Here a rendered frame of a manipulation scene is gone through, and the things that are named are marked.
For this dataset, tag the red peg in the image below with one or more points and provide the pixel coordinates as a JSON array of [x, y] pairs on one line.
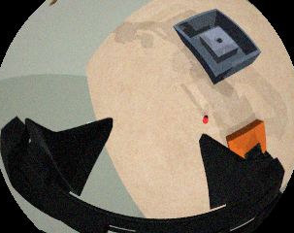
[[205, 119]]

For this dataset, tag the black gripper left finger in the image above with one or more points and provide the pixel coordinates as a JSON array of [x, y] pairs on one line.
[[73, 151]]

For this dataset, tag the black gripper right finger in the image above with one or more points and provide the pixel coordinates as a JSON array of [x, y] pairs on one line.
[[226, 171]]

